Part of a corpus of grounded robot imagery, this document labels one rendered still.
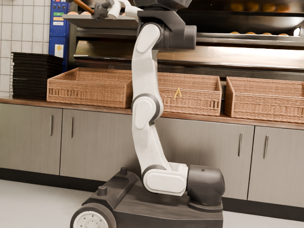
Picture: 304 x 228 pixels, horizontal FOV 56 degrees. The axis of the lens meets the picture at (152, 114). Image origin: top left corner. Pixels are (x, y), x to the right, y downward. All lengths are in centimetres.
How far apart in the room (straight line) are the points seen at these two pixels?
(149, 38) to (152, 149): 53
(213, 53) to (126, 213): 144
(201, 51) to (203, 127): 77
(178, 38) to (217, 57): 95
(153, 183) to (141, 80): 49
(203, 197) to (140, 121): 46
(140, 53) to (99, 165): 85
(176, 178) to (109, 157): 64
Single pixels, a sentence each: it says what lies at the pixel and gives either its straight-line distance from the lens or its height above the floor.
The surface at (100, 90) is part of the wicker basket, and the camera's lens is 191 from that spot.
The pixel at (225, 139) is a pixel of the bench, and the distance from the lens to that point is 177.
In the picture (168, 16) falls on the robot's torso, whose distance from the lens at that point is 141.
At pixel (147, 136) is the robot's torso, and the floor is 49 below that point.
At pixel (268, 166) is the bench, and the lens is 183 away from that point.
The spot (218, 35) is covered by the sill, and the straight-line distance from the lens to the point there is 233.
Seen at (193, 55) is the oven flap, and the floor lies 100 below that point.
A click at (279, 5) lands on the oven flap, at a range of 238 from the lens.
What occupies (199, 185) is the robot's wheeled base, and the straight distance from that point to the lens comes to 140.
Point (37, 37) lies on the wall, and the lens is 272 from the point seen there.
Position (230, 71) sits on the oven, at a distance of 230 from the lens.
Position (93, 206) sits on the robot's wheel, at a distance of 131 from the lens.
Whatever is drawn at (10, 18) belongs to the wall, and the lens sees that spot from 289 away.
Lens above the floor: 71
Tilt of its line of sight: 5 degrees down
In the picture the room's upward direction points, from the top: 4 degrees clockwise
